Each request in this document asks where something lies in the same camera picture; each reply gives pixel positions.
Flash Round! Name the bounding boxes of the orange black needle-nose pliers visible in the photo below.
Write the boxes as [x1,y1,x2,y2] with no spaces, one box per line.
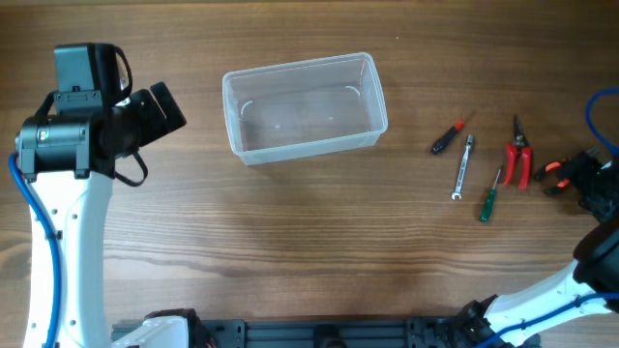
[533,159,572,197]

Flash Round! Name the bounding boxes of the red handled snips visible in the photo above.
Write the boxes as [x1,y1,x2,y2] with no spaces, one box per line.
[503,115,533,190]

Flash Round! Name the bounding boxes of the black red screwdriver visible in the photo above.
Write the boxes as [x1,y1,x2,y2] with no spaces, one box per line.
[430,120,465,155]

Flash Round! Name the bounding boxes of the clear plastic container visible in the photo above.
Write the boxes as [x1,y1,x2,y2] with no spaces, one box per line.
[222,52,389,166]

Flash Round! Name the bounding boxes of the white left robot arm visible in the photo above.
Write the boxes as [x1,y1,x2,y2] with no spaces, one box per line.
[9,82,190,347]

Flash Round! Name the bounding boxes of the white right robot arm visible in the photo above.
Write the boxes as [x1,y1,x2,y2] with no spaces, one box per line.
[453,216,618,347]

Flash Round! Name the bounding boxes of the silver combination wrench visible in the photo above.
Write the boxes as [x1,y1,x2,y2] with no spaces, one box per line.
[451,134,475,201]

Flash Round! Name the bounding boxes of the green handled screwdriver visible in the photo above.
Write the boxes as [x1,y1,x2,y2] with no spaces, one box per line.
[479,167,503,222]

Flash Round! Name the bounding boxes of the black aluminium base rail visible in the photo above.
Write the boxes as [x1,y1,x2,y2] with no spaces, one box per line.
[110,316,541,348]

